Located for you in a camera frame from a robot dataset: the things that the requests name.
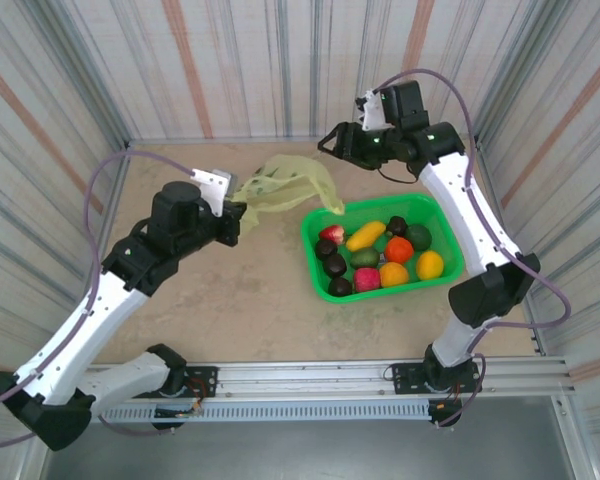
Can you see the yellow-green plastic bag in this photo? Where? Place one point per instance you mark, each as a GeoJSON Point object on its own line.
{"type": "Point", "coordinates": [280, 192]}

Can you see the yellow banana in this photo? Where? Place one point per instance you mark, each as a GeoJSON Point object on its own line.
{"type": "Point", "coordinates": [365, 236]}

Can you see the green fake lime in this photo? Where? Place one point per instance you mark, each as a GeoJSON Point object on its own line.
{"type": "Point", "coordinates": [419, 237]}

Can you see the red-orange fake persimmon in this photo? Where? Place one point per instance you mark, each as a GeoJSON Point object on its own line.
{"type": "Point", "coordinates": [399, 250]}

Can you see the green fake avocado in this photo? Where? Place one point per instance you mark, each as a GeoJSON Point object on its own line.
{"type": "Point", "coordinates": [365, 258]}

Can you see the yellow fake lemon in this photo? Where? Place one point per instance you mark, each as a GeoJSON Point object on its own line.
{"type": "Point", "coordinates": [429, 265]}

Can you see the orange fake orange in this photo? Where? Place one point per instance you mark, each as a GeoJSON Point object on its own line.
{"type": "Point", "coordinates": [394, 275]}

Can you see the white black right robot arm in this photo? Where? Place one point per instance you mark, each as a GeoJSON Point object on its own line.
{"type": "Point", "coordinates": [475, 220]}

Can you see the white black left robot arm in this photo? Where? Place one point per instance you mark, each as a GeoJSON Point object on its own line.
{"type": "Point", "coordinates": [80, 330]}

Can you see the pink-red fake apple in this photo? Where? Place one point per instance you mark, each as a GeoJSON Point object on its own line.
{"type": "Point", "coordinates": [367, 280]}

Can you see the green plastic mesh basket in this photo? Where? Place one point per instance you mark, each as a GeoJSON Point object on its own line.
{"type": "Point", "coordinates": [350, 212]}

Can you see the dark mangosteen with green calyx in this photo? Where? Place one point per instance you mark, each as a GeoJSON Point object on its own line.
{"type": "Point", "coordinates": [396, 226]}

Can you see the dark avocado lower left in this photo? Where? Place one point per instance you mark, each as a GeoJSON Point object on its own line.
{"type": "Point", "coordinates": [340, 287]}

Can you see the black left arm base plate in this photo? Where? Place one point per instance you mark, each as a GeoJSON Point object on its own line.
{"type": "Point", "coordinates": [205, 375]}

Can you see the aluminium mounting rail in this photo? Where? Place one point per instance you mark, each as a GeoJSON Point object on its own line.
{"type": "Point", "coordinates": [305, 375]}

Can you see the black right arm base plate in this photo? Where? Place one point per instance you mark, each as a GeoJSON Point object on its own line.
{"type": "Point", "coordinates": [405, 377]}

